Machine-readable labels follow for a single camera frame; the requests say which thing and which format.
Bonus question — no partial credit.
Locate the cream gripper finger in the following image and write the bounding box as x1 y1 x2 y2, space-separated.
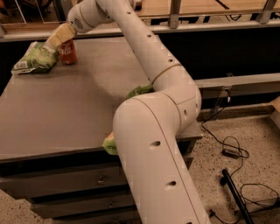
46 23 75 46

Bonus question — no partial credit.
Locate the red coke can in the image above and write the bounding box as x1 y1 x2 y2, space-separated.
59 39 78 65

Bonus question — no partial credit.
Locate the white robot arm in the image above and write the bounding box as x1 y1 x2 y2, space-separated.
67 0 211 224

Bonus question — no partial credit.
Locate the green jalapeno chip bag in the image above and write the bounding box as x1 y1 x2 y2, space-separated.
11 41 59 75

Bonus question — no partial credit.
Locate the green dang chip bag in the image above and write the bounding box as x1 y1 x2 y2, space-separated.
102 84 154 156

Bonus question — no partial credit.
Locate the grey drawer cabinet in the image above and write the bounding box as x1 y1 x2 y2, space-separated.
0 35 204 224

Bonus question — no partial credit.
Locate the top drawer knob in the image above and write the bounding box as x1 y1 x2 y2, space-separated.
97 175 106 186

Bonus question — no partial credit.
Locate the black stand leg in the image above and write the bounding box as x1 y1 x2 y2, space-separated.
221 169 255 224

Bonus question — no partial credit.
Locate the metal railing frame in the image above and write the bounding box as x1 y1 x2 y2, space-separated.
1 0 280 42

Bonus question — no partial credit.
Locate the black power adapter with cable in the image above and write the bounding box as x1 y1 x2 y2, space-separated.
200 108 249 176

